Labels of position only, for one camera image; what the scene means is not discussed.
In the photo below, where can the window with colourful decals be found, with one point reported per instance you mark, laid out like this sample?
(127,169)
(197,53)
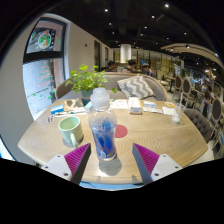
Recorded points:
(43,76)

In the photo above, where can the flat round red coaster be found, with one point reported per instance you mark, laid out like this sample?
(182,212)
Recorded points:
(122,131)

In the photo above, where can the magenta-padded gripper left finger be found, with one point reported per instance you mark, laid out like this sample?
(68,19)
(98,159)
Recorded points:
(78,158)

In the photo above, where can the white round pillar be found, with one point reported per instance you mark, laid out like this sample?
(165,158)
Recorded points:
(125,53)

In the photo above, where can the pale green mug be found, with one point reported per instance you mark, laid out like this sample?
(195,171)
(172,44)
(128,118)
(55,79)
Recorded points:
(70,130)

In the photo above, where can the person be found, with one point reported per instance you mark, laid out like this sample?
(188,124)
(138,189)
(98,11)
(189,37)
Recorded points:
(131,66)
(111,66)
(147,70)

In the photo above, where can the grey curved sofa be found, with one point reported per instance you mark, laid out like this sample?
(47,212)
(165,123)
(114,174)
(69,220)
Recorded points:
(156,90)

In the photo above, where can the light blue white box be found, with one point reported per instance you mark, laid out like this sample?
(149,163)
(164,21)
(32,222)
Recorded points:
(87,107)

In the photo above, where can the grey tufted armchair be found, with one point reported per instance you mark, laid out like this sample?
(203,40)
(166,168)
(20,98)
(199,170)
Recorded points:
(200,123)

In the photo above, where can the green potted plant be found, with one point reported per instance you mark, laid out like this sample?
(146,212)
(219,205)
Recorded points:
(86,80)

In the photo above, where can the pill blister pack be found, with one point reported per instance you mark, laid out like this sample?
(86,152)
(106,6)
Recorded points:
(51,119)

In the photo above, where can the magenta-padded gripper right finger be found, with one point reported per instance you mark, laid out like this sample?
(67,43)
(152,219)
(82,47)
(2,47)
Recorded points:
(146,159)

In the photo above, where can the group of oval-backed chairs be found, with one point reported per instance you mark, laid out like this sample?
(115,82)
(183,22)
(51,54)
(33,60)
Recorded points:
(215,110)

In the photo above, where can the yellow card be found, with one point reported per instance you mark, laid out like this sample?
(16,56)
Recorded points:
(170,104)

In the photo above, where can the white orange cardboard box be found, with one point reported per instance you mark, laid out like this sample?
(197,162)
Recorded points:
(134,106)

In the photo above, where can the clear blue-labelled drink bottle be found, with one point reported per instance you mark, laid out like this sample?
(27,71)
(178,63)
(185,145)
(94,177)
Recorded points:
(103,133)

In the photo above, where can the small white blue box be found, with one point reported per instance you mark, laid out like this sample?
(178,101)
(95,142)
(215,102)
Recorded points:
(149,104)

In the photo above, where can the white printed sheet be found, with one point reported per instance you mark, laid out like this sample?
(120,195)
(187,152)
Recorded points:
(119,104)

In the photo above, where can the group of ceiling spotlights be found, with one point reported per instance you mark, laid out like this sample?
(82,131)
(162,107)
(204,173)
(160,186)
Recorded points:
(166,5)

